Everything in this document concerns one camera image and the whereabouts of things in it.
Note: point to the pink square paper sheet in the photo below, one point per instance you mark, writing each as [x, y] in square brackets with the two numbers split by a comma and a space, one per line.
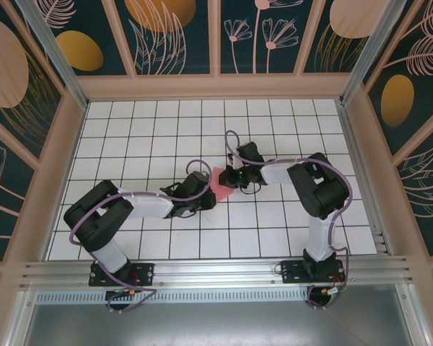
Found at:
[222, 193]

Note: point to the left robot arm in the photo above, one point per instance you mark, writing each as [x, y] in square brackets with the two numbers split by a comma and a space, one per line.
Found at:
[104, 230]

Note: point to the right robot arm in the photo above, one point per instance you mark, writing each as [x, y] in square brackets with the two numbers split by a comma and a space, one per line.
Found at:
[321, 194]

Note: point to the grey sheet metal panel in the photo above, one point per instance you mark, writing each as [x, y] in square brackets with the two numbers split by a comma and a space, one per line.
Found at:
[216, 324]

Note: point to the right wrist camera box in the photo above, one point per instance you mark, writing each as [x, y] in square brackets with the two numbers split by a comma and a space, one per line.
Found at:
[232, 161]

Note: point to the long aluminium mounting rail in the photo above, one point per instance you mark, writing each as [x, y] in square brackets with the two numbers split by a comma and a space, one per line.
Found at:
[216, 270]

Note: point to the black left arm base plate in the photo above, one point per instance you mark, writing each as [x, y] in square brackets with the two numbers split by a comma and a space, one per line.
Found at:
[144, 274]

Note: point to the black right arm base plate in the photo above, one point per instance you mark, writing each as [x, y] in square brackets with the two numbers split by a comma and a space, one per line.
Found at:
[292, 274]

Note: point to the aluminium side rail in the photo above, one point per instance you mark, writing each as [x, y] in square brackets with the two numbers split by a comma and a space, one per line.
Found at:
[363, 180]

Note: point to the aluminium corner post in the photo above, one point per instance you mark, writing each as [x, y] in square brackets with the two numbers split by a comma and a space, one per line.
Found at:
[375, 47]
[57, 57]

